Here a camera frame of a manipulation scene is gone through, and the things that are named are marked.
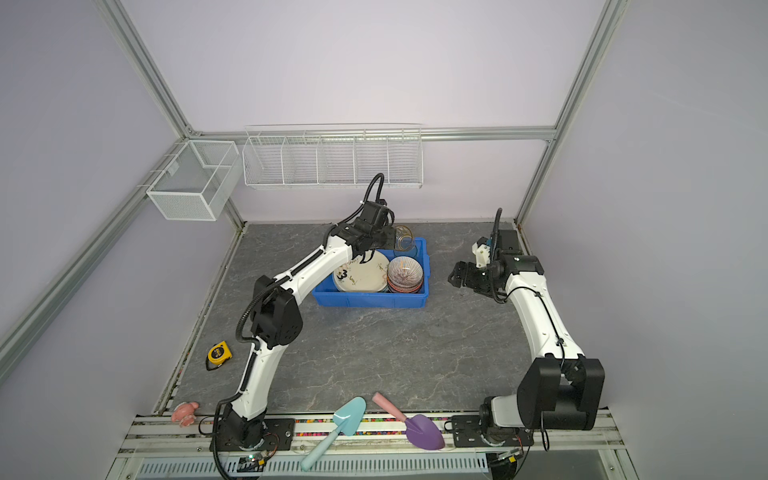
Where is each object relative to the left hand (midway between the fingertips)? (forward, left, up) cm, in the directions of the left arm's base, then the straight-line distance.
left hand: (395, 238), depth 93 cm
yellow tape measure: (-28, +53, -14) cm, 62 cm away
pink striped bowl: (-8, -2, -10) cm, 13 cm away
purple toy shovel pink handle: (-50, -3, -17) cm, 53 cm away
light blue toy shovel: (-46, +15, -17) cm, 51 cm away
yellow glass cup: (+3, -3, -6) cm, 7 cm away
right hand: (-18, -18, 0) cm, 26 cm away
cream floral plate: (-5, +11, -13) cm, 18 cm away
